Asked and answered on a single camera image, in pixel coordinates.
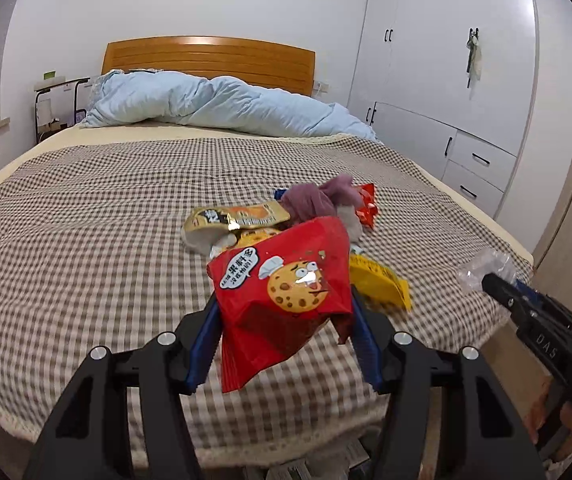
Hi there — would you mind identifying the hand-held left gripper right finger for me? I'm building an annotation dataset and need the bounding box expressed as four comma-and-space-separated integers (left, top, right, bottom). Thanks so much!
350, 285, 547, 480

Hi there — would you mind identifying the beige door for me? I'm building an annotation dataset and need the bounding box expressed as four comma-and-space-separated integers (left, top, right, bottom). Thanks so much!
531, 25, 572, 311

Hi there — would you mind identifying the gold snack packet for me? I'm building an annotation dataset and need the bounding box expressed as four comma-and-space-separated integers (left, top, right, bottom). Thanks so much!
181, 200, 292, 256

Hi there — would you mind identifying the yellow snack bag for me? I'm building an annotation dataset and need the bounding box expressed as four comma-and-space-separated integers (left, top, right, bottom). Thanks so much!
348, 253, 413, 313

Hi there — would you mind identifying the red cookie snack bag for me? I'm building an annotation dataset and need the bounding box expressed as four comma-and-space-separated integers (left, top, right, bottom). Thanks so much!
207, 215, 354, 395

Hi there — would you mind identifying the purple towel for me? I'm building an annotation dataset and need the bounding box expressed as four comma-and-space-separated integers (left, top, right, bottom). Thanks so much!
283, 174, 362, 226

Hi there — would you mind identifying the light blue duvet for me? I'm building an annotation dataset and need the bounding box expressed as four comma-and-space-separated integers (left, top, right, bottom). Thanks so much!
80, 69, 378, 141

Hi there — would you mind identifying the orange-red snack wrapper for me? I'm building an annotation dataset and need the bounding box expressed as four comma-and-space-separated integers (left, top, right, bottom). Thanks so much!
353, 182, 380, 231

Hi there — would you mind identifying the black metal side table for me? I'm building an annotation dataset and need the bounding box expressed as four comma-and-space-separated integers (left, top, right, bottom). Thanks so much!
33, 76, 92, 142

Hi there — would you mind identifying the cream bed sheet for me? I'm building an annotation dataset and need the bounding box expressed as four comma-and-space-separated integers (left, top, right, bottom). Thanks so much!
0, 121, 535, 268

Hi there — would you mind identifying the clear plastic wrap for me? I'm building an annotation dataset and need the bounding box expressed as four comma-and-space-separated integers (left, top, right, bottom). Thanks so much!
457, 249, 519, 293

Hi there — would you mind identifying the bed with checkered cover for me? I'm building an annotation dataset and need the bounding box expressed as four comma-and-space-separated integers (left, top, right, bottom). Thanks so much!
0, 132, 534, 466

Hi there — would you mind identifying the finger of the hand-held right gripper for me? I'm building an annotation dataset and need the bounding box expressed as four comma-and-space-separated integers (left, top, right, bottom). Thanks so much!
513, 280, 572, 333
481, 272, 532, 331

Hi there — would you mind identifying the white wardrobe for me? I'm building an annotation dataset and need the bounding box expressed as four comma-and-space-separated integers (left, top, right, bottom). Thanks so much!
348, 0, 539, 221

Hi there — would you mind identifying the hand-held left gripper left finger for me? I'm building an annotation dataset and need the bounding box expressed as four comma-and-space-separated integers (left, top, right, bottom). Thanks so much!
23, 292, 224, 480

